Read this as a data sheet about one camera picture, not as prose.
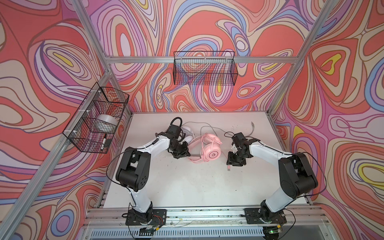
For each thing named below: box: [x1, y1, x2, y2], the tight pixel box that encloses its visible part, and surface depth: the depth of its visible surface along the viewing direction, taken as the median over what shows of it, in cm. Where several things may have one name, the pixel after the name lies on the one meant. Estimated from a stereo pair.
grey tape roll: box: [93, 114, 119, 133], surface depth 74 cm
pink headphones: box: [188, 133, 223, 163], surface depth 80 cm
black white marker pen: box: [100, 133, 107, 151], surface depth 74 cm
